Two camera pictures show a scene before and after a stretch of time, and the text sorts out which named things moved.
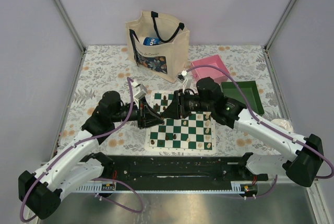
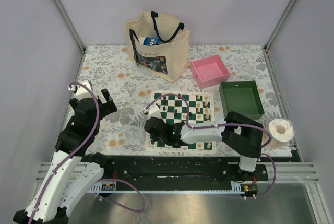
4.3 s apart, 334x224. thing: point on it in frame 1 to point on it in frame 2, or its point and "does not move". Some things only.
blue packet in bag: x=151 y=41 does not move
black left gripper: x=146 y=116 to x=108 y=107
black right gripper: x=177 y=109 to x=159 y=119
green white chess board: x=196 y=131 does not move
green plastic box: x=230 y=89 does not move
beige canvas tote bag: x=169 y=59 does not move
